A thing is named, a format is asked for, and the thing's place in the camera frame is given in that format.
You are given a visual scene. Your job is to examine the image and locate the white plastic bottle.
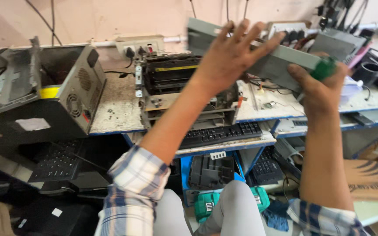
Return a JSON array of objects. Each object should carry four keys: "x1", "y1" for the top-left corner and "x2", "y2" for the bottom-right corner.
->
[{"x1": 341, "y1": 76, "x2": 364, "y2": 106}]

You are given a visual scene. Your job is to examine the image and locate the person's grey trouser legs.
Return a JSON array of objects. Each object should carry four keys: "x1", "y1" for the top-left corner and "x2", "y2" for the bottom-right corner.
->
[{"x1": 153, "y1": 180, "x2": 268, "y2": 236}]

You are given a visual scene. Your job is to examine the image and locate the green handled screwdriver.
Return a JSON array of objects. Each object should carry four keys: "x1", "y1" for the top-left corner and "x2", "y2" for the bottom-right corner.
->
[{"x1": 296, "y1": 57, "x2": 338, "y2": 103}]

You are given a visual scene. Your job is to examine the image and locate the black computer keyboard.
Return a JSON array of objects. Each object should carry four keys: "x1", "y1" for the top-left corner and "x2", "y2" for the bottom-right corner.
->
[
  {"x1": 251, "y1": 147, "x2": 285, "y2": 186},
  {"x1": 28, "y1": 140, "x2": 82, "y2": 183},
  {"x1": 179, "y1": 121, "x2": 264, "y2": 150}
]

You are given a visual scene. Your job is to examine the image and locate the blue cloth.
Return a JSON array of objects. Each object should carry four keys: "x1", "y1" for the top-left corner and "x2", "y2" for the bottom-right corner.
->
[{"x1": 262, "y1": 199, "x2": 291, "y2": 232}]

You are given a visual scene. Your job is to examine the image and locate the grey printer with vents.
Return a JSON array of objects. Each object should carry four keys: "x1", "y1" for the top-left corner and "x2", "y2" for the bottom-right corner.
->
[{"x1": 0, "y1": 36, "x2": 108, "y2": 146}]

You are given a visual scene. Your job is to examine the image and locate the green cordless drill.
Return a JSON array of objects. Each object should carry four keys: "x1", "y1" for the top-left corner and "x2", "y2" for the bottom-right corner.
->
[{"x1": 194, "y1": 186, "x2": 271, "y2": 224}]

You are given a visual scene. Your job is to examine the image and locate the bunch of hanging black cables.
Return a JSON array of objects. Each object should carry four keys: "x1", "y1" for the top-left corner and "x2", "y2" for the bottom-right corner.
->
[{"x1": 316, "y1": 0, "x2": 371, "y2": 32}]

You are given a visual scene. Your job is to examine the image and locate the white switch board with plugs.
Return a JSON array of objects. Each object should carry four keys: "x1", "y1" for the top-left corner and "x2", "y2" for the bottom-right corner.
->
[{"x1": 267, "y1": 21, "x2": 312, "y2": 47}]

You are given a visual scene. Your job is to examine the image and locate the opened black printer chassis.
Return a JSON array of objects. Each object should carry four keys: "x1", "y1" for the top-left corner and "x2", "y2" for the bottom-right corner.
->
[{"x1": 135, "y1": 53, "x2": 243, "y2": 130}]

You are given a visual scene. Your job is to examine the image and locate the black wall cable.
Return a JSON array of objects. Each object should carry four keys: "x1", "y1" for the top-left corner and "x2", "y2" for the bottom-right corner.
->
[{"x1": 25, "y1": 0, "x2": 63, "y2": 46}]

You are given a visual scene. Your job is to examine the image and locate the black cylinder part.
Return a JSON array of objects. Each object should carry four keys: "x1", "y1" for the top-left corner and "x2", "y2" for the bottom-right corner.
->
[{"x1": 352, "y1": 62, "x2": 378, "y2": 86}]

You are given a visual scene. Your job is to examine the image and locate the white wall power strip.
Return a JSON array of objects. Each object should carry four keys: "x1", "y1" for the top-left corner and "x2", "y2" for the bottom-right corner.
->
[{"x1": 115, "y1": 35, "x2": 165, "y2": 57}]

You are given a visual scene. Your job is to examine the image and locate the black plastic printer tray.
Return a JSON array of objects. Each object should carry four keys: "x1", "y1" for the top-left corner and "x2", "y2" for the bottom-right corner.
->
[{"x1": 188, "y1": 155, "x2": 235, "y2": 191}]

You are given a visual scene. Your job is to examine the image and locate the grey printer cover panel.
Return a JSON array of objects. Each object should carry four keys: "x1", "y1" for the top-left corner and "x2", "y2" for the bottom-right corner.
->
[{"x1": 187, "y1": 18, "x2": 323, "y2": 93}]

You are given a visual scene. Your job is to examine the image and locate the grey roller part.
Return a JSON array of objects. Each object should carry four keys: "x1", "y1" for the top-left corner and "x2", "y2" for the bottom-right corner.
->
[{"x1": 274, "y1": 137, "x2": 305, "y2": 167}]

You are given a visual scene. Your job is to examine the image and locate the grey metal box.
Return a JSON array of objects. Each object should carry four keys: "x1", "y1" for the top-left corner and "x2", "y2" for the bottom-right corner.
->
[{"x1": 310, "y1": 28, "x2": 367, "y2": 62}]

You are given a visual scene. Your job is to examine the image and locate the brown cardboard box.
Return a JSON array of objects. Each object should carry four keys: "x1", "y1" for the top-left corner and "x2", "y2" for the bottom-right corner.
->
[{"x1": 343, "y1": 159, "x2": 378, "y2": 203}]

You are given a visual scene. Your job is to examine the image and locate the blue plastic crate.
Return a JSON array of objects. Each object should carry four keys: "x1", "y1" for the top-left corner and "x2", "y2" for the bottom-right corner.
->
[{"x1": 180, "y1": 152, "x2": 246, "y2": 208}]

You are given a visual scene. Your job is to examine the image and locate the person's left hand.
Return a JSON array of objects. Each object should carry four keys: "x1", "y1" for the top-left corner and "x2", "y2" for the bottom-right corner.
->
[{"x1": 192, "y1": 19, "x2": 287, "y2": 99}]

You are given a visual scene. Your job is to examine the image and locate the white wall conduit pipe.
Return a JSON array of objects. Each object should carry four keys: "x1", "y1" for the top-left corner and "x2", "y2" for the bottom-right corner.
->
[{"x1": 89, "y1": 22, "x2": 378, "y2": 48}]

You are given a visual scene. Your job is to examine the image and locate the pink flat tool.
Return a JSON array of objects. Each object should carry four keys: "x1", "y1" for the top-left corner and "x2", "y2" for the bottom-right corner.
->
[{"x1": 347, "y1": 43, "x2": 372, "y2": 69}]

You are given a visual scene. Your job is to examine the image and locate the person's right hand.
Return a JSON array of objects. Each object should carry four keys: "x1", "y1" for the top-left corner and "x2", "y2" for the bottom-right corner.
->
[{"x1": 287, "y1": 51, "x2": 351, "y2": 121}]

